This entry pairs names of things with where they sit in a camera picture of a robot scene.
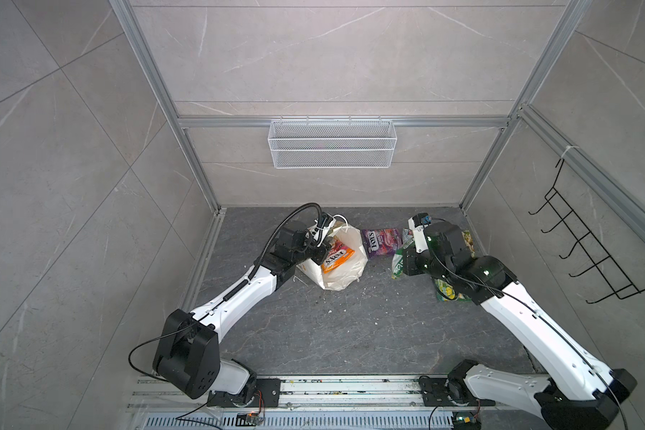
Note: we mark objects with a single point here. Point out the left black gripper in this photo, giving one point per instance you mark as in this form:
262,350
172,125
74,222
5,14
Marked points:
319,257

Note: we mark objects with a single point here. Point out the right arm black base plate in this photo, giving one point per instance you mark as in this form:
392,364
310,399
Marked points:
441,395

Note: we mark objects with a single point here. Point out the purple snack pack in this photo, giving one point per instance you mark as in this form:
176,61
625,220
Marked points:
379,242

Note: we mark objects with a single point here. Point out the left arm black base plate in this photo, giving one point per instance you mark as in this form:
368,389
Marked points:
264,392

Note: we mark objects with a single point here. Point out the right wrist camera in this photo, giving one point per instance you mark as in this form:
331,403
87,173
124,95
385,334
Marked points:
417,225

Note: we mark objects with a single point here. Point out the yellow green snack bag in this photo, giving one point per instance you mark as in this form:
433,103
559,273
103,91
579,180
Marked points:
469,242

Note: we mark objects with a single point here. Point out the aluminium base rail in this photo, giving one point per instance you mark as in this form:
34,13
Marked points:
346,392

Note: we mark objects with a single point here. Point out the orange snack pack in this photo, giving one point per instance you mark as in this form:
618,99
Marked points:
338,254

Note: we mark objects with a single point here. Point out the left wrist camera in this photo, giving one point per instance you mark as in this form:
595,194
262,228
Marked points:
321,230

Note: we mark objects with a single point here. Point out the green snack pack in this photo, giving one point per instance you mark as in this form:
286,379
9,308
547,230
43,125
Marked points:
398,260

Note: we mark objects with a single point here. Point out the teal red snack bag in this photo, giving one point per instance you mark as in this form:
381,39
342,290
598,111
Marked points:
407,237

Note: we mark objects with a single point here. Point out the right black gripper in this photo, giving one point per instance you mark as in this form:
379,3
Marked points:
409,266

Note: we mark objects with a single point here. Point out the black wire hook rack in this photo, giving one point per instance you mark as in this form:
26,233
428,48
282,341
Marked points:
587,243

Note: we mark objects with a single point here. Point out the white wire mesh basket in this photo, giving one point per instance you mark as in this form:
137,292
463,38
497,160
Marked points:
332,144

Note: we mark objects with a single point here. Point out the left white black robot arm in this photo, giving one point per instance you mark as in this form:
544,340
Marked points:
188,352

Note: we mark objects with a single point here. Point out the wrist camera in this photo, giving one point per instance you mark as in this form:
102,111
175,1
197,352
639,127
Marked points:
321,230
417,225

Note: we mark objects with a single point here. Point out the white floral paper bag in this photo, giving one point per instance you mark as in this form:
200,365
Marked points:
350,271

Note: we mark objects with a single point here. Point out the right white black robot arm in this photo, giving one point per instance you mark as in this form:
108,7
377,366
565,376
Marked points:
577,391

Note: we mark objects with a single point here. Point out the green yellow candy bag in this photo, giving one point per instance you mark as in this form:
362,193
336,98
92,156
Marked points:
446,292

